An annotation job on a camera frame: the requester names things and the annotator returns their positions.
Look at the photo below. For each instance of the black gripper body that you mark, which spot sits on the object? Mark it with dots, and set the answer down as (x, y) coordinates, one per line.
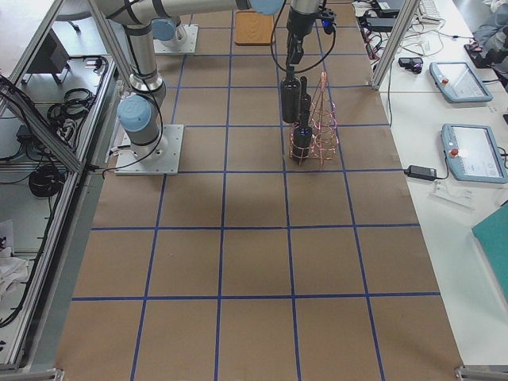
(300, 23)

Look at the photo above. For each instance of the dark wine bottle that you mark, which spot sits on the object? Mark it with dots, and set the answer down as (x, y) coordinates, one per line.
(302, 136)
(305, 100)
(290, 91)

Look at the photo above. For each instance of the wooden tray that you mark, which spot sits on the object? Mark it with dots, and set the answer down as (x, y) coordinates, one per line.
(252, 28)

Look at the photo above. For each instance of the far teach pendant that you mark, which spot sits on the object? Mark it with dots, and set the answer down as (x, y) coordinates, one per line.
(458, 82)

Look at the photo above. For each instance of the teach pendant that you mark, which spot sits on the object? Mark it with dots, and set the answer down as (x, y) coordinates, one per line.
(472, 153)
(458, 82)

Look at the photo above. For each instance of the black power adapter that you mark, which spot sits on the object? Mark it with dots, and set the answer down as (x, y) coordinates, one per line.
(419, 172)

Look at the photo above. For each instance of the near teach pendant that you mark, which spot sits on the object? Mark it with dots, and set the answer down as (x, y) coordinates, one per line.
(472, 153)

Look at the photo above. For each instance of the teal board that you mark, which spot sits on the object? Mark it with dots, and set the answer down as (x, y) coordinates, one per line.
(492, 235)

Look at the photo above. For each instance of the copper wire bottle basket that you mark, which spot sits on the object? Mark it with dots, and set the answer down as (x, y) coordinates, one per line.
(325, 141)

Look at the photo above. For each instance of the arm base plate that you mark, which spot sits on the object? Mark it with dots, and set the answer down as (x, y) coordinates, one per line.
(174, 40)
(160, 157)

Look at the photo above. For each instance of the aluminium frame post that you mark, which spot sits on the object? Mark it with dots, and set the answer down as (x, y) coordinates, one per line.
(398, 32)

